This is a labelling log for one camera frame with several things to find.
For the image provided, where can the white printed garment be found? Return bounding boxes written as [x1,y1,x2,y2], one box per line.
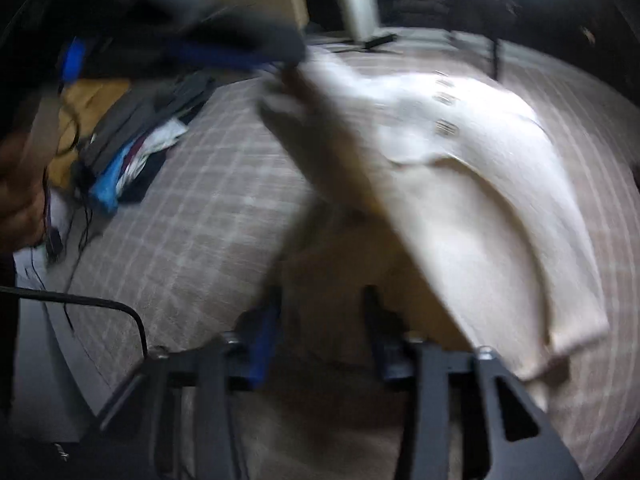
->
[127,122,188,161]

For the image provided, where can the yellow-brown cardboard box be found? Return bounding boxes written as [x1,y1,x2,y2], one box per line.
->
[50,77,133,193]

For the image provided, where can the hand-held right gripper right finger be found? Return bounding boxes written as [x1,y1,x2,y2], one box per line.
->
[362,285,583,480]

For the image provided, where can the person's left hand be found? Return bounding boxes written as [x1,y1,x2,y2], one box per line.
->
[0,130,51,256]

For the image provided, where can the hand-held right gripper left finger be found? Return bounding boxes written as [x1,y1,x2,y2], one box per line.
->
[97,287,283,480]

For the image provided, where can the black power adapter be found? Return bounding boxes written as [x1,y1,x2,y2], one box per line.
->
[45,227,66,261]

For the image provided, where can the black folded garment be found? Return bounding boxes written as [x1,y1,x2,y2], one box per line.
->
[120,152,168,206]

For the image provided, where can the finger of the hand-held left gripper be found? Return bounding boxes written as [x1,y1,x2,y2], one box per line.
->
[160,10,308,76]

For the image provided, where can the dark grey folded pants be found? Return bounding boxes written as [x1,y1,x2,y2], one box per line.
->
[82,67,218,171]

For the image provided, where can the cream knit cardigan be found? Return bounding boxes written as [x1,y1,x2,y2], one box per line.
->
[235,50,611,480]

